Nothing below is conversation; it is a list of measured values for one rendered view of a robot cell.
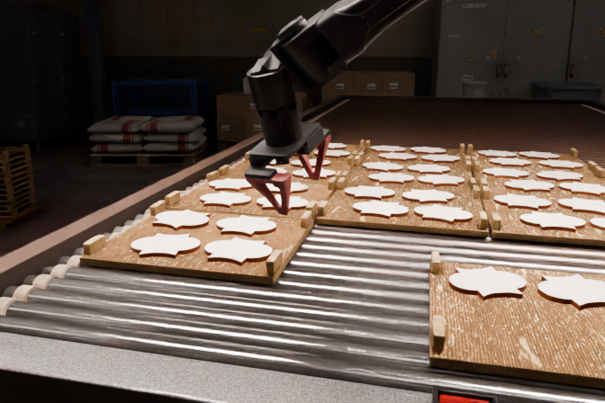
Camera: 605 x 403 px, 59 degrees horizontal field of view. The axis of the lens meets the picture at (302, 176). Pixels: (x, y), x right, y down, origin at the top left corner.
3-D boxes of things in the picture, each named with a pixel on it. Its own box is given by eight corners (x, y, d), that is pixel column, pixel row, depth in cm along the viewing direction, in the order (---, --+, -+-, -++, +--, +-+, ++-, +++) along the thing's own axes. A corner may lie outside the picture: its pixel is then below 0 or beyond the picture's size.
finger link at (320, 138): (281, 194, 82) (266, 140, 78) (303, 171, 87) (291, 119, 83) (319, 199, 78) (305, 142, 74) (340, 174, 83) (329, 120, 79)
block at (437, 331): (444, 353, 73) (445, 335, 73) (430, 352, 74) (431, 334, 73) (443, 332, 79) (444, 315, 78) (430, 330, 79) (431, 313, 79)
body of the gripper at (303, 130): (250, 165, 75) (236, 117, 71) (286, 132, 82) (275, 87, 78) (288, 168, 71) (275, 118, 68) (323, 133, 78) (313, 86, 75)
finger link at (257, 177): (257, 219, 77) (239, 164, 73) (282, 193, 82) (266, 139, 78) (295, 226, 73) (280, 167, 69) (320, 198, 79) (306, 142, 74)
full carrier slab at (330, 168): (338, 188, 166) (339, 174, 165) (216, 181, 175) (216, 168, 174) (354, 165, 199) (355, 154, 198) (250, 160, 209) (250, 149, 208)
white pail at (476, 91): (488, 115, 609) (491, 83, 600) (461, 115, 612) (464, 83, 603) (483, 112, 637) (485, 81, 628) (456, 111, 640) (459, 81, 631)
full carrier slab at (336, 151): (356, 165, 200) (356, 154, 199) (251, 160, 209) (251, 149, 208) (365, 148, 233) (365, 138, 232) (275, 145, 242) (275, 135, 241)
